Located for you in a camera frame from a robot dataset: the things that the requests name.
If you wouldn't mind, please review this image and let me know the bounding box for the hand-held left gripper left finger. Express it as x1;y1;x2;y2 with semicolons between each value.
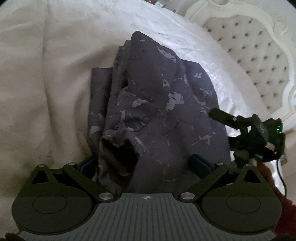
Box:
22;156;116;202

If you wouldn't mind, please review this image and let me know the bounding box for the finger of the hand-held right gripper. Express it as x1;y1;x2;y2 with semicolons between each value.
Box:
209;108;255;131
228;136;258;168

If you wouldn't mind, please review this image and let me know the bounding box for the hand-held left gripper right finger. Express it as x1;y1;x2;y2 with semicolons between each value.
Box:
178;154;270;202

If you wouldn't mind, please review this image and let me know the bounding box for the purple patterned hooded jacket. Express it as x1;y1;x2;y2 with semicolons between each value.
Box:
87;31;232;194

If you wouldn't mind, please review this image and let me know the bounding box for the person's right forearm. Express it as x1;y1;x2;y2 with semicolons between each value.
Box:
257;160;296;235

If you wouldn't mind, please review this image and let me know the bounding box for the white tufted headboard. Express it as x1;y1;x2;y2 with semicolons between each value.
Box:
185;0;296;135

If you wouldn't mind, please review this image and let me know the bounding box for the white bedspread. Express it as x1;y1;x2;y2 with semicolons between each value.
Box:
0;0;296;232

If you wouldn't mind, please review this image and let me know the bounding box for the black cable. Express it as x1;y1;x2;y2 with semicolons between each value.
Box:
276;159;288;198

